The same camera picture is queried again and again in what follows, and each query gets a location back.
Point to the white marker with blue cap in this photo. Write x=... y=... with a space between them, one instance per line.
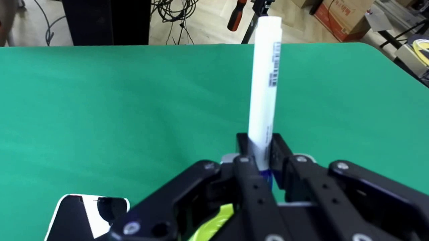
x=267 y=50

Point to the cardboard box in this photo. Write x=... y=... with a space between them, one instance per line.
x=344 y=19

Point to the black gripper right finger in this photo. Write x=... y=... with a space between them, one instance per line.
x=351 y=200

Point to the black camera tripod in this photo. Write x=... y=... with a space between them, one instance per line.
x=260 y=8

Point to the yellow mug with green print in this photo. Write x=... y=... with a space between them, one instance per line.
x=213 y=225

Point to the green table cloth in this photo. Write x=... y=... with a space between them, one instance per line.
x=122 y=121

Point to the black smartphone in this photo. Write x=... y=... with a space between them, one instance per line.
x=83 y=217

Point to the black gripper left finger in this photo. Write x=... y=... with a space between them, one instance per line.
x=183 y=204

